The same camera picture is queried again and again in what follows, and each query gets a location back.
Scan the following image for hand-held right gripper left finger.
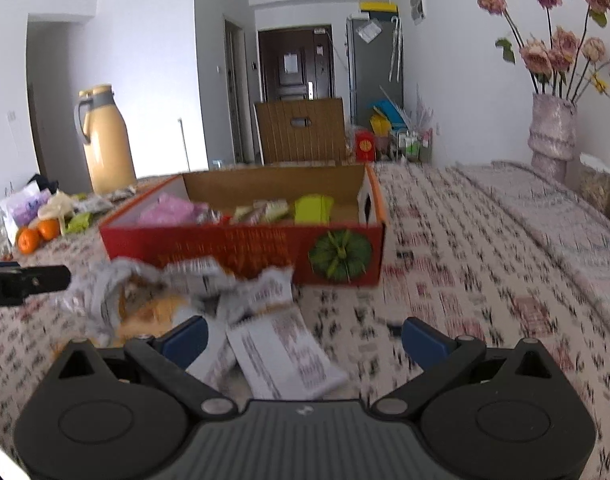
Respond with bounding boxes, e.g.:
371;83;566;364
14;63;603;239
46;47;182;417
49;316;237;417

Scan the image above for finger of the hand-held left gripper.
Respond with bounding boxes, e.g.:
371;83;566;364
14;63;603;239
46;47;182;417
0;264;72;294

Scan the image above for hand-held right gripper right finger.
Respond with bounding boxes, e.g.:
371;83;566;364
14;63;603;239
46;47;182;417
371;316;563;417

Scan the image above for pile of white snack packets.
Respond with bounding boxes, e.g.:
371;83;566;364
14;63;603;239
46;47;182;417
55;199;297;387

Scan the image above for red cardboard box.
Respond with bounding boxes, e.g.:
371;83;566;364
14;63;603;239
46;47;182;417
98;163;388;287

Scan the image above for red and white packet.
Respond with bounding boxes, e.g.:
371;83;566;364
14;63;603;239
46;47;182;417
226;310;351;402

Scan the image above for pink snack packet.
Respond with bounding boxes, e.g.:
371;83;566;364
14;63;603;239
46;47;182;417
136;205;177;226
155;194;211;224

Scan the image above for green snack bar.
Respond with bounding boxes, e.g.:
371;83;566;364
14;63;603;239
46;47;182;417
293;194;319;225
312;194;335;224

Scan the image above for small green packet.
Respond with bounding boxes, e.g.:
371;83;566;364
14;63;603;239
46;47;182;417
64;212;94;235

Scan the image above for purple tissue pack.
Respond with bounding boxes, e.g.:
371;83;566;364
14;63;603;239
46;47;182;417
0;194;44;229

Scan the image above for calligraphy print tablecloth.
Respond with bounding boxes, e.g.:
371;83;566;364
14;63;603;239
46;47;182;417
0;160;610;466

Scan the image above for cream crumpled bag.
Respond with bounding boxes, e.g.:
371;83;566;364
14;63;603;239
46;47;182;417
37;190;79;222

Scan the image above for small white packet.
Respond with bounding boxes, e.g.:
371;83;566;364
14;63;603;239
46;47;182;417
75;194;117;214

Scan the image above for black bag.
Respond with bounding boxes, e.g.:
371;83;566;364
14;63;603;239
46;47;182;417
24;173;52;194

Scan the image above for yellow thermos jug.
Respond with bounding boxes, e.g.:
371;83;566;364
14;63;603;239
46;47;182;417
74;84;138;195

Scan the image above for grey quilted runner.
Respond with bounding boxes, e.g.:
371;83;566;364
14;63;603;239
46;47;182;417
454;160;610;312

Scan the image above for white mop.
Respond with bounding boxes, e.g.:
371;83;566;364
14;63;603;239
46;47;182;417
177;117;191;171

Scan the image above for red gift box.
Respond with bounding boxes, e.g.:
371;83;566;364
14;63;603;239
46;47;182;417
353;129;376;164

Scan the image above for brown wooden chair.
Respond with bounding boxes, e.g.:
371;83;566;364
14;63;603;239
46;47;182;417
253;97;347;166

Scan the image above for pale dried plumes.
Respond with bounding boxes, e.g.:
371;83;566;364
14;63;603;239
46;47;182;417
412;84;436;131

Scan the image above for blue plastic dustpan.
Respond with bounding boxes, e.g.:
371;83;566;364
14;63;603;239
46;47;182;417
369;99;409;126

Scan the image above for pink textured vase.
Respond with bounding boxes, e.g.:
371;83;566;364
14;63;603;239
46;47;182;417
528;92;578;184

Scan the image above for grey side door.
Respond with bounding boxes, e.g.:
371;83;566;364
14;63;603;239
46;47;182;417
223;19;246;164

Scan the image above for grey refrigerator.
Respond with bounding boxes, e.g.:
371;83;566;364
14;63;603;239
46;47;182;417
346;14;405;132

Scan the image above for white umbrella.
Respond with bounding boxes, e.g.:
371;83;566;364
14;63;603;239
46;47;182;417
388;15;404;82

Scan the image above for dark brown entrance door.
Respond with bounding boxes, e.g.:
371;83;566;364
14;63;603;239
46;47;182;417
257;24;334;102

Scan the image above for paper sheet in plastic sleeve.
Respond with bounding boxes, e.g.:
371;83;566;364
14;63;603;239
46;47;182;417
357;18;384;44

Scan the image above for bunch of dried pink roses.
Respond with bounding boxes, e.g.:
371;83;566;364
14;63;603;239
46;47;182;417
472;0;610;104

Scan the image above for wire rack with bottles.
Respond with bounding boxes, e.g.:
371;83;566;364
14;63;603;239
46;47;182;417
392;127;434;164

